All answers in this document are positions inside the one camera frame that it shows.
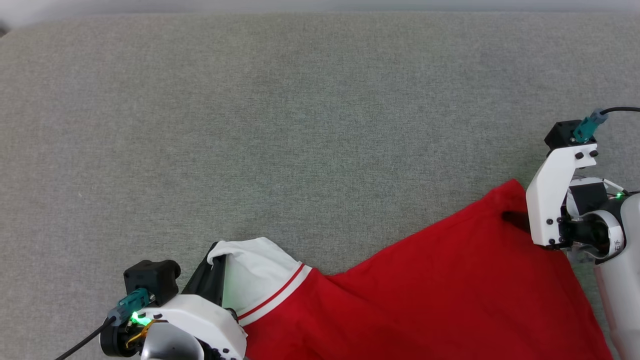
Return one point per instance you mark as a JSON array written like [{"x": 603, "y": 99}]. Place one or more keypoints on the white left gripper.
[{"x": 210, "y": 317}]

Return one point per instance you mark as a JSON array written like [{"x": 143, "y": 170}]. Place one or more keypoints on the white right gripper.
[{"x": 547, "y": 200}]

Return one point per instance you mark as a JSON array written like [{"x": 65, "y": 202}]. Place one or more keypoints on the red garment with white trim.
[{"x": 450, "y": 290}]

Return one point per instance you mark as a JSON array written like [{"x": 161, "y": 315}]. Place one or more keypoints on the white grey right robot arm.
[{"x": 622, "y": 280}]

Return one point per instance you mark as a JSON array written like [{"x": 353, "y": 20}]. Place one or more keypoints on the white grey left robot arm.
[{"x": 167, "y": 347}]

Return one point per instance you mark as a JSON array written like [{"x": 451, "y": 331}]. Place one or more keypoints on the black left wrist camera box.
[{"x": 150, "y": 280}]

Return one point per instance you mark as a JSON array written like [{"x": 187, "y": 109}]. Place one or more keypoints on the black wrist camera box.
[
  {"x": 150, "y": 280},
  {"x": 562, "y": 134}
]

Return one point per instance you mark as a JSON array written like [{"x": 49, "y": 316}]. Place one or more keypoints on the teal left camera connector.
[{"x": 131, "y": 302}]

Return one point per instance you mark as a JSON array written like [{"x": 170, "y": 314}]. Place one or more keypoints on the teal camera connector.
[
  {"x": 587, "y": 127},
  {"x": 131, "y": 302}
]

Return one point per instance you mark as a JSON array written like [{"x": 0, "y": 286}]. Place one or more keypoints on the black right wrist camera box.
[{"x": 562, "y": 134}]

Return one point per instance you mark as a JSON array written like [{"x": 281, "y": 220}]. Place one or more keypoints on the teal right camera connector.
[{"x": 587, "y": 127}]

